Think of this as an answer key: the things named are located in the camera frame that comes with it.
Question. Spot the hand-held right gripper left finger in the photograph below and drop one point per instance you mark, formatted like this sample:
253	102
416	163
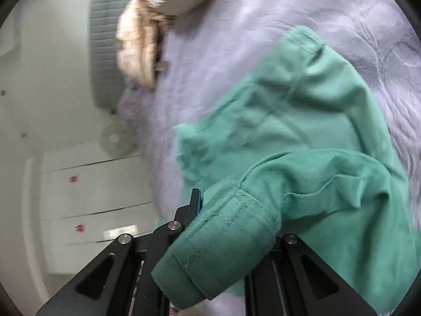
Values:
197	202

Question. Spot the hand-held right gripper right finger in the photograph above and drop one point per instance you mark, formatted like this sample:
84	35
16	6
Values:
291	247

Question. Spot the green work jacket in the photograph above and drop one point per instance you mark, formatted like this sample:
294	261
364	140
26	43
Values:
312	131

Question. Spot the white standing fan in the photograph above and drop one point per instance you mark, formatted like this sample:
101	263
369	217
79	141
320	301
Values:
115	136

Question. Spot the white wardrobe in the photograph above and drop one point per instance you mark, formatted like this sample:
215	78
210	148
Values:
92	197

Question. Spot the purple plush blanket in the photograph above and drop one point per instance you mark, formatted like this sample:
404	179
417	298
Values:
213	56

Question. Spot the cream quilted blanket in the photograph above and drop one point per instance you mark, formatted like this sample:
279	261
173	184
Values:
135	49

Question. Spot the grey padded headboard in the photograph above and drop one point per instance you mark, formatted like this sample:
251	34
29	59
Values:
103	39

